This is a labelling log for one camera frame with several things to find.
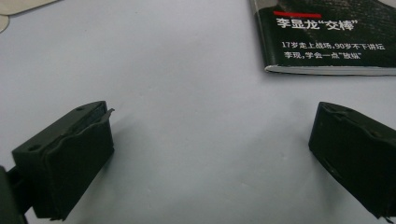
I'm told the beige flat object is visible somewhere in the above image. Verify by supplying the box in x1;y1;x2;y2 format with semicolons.
0;0;60;17

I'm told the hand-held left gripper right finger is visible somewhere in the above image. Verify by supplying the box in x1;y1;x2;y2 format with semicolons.
308;101;396;220

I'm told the beige round-edged object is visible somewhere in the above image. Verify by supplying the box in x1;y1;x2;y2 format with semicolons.
0;14;10;34

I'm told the dark magazine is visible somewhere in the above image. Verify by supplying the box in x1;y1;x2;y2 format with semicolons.
248;0;396;77

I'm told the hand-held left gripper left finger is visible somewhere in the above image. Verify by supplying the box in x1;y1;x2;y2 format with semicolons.
11;100;116;221

